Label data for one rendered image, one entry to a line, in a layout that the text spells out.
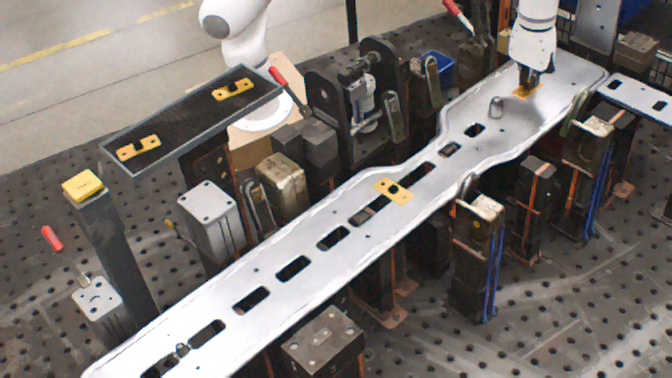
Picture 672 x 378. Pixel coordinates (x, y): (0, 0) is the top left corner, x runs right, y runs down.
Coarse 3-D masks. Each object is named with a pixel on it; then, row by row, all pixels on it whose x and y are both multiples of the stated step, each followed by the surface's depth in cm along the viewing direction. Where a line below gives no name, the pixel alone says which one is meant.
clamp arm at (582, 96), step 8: (584, 88) 143; (576, 96) 144; (584, 96) 143; (576, 104) 145; (584, 104) 145; (568, 112) 148; (576, 112) 146; (568, 120) 149; (576, 120) 149; (560, 128) 152; (568, 128) 150
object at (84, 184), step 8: (80, 176) 130; (88, 176) 130; (64, 184) 129; (72, 184) 129; (80, 184) 128; (88, 184) 128; (96, 184) 128; (72, 192) 127; (80, 192) 127; (88, 192) 127; (80, 200) 127
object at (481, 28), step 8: (472, 0) 159; (480, 0) 159; (488, 0) 156; (472, 8) 160; (480, 8) 160; (488, 8) 161; (472, 16) 162; (480, 16) 160; (488, 16) 162; (480, 24) 161; (488, 24) 164; (480, 32) 163; (488, 32) 165; (480, 40) 164; (488, 40) 166; (488, 48) 167
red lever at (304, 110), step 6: (270, 66) 151; (270, 72) 151; (276, 72) 150; (276, 78) 150; (282, 78) 150; (282, 84) 150; (288, 84) 152; (288, 90) 151; (294, 96) 151; (300, 102) 150; (300, 108) 150; (306, 108) 150; (306, 114) 149
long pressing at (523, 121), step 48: (480, 96) 163; (528, 96) 161; (432, 144) 152; (480, 144) 151; (528, 144) 150; (336, 192) 144; (432, 192) 142; (288, 240) 136; (384, 240) 134; (240, 288) 128; (288, 288) 127; (336, 288) 127; (144, 336) 122; (192, 336) 122; (240, 336) 121
